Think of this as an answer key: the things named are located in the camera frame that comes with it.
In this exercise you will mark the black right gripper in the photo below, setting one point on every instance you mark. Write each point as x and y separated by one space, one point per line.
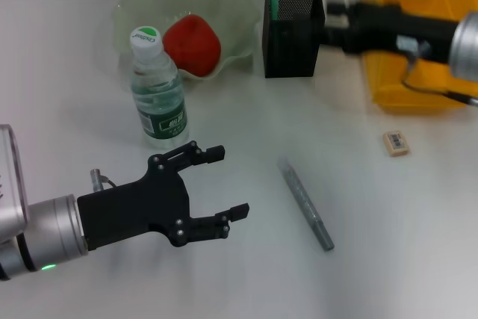
381 29

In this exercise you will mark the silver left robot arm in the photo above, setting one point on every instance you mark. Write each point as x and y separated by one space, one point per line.
48 229

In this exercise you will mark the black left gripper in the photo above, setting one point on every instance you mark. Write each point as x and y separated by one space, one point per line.
142 207

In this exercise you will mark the green glass fruit plate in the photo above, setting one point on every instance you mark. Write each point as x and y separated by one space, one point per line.
224 5

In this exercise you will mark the red-orange fruit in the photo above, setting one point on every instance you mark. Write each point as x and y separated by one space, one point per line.
192 46

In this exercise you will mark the beige eraser with barcode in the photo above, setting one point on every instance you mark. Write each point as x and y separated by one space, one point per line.
396 143

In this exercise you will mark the yellow plastic bin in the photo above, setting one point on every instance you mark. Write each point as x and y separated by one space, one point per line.
411 80

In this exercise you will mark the grey pen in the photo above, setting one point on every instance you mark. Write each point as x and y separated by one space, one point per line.
304 203

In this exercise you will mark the black mesh pen holder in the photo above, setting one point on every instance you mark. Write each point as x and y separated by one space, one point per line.
291 50

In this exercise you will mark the clear green-label water bottle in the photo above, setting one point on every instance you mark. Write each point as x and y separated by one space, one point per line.
164 110

